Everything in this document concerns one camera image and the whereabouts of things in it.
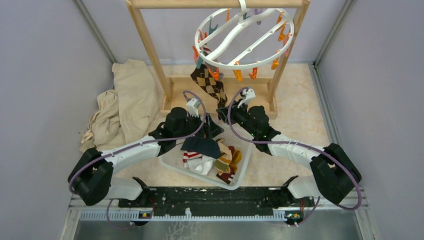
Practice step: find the beige striped ribbed sock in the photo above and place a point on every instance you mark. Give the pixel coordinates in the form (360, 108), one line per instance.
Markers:
(225, 165)

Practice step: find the wooden hanger stand frame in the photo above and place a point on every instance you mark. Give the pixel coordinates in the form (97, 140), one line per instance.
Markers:
(264, 80)

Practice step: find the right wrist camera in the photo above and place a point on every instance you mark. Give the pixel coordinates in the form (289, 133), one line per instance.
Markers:
(247, 95)

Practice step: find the yellow clothes clip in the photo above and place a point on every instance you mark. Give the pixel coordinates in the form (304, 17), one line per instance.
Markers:
(238, 75)

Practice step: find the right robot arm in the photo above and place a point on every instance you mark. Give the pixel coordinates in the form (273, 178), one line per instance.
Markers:
(334, 175)

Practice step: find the orange clothes clip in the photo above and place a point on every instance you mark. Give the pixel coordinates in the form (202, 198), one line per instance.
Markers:
(215, 74)

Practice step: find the aluminium rail front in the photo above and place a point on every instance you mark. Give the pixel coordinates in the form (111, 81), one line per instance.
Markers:
(109, 210)

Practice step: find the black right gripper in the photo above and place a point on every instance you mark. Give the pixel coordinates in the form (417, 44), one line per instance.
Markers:
(235, 110)

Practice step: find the red white striped sock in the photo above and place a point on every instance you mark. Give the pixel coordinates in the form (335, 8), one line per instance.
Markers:
(191, 155)

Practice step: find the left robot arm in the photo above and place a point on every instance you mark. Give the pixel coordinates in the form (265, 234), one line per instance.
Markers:
(92, 177)

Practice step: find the argyle brown sock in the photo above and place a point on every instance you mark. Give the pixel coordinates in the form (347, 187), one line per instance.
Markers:
(214, 88)

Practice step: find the beige crumpled cloth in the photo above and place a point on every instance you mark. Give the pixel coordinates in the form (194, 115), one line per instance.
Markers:
(124, 112)

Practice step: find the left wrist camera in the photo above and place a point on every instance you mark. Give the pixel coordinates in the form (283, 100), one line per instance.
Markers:
(192, 107)

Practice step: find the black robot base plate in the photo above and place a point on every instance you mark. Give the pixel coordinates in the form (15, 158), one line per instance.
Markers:
(214, 201)

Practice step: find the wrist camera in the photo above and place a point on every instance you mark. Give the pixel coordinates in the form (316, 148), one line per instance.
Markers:
(247, 95)
(192, 107)

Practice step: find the white perforated plastic basket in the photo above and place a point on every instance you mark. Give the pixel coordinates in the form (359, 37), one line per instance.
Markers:
(173, 160)

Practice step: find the mustard yellow sock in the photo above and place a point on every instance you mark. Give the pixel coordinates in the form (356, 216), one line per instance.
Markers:
(236, 157)

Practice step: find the dark blue sock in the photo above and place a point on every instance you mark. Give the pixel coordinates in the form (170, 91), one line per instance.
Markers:
(204, 146)

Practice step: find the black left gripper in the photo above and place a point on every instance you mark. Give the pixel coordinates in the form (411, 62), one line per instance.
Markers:
(209, 128)

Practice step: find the white round clip hanger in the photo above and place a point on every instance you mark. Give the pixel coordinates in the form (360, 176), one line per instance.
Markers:
(243, 39)

